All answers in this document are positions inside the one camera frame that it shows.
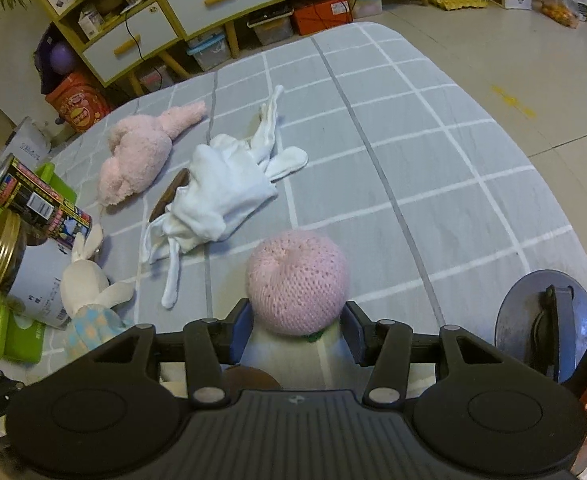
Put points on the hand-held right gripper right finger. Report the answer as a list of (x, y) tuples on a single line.
[(352, 332)]

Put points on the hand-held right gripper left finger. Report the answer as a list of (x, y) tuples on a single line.
[(243, 332)]

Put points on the brown oval pad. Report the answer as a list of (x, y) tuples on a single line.
[(171, 192), (251, 377)]

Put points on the green plastic bin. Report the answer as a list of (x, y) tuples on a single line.
[(8, 337)]

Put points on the pink knitted ball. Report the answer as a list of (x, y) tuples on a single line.
[(298, 280)]

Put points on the white garment with ties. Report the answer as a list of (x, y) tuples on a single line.
[(223, 192)]

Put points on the bunny doll blue dress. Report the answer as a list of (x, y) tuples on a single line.
[(86, 280)]

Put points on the pink plush rabbit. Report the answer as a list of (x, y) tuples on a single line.
[(133, 155)]

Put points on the gold lid jar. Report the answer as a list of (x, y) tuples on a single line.
[(28, 275)]

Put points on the round grey phone stand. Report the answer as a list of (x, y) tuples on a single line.
[(518, 310)]

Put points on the grey checked blanket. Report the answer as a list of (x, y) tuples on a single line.
[(423, 160)]

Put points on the printed tin can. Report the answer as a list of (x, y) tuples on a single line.
[(38, 200)]

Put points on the clear box pink contents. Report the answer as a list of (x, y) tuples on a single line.
[(156, 79)]

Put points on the red printed bucket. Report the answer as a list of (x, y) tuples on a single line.
[(78, 105)]

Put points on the clear box blue lid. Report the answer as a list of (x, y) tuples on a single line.
[(208, 52)]

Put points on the clear storage box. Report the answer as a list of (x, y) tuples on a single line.
[(271, 27), (366, 4)]

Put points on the orange storage box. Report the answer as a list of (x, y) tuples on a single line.
[(321, 12)]

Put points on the low wooden cabinet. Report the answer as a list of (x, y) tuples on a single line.
[(213, 5)]

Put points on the purple ball toy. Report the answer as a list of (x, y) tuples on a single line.
[(58, 57)]

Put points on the tall wooden shelf cabinet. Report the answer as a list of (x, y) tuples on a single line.
[(73, 15)]

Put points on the bag of oranges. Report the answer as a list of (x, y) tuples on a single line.
[(558, 7)]

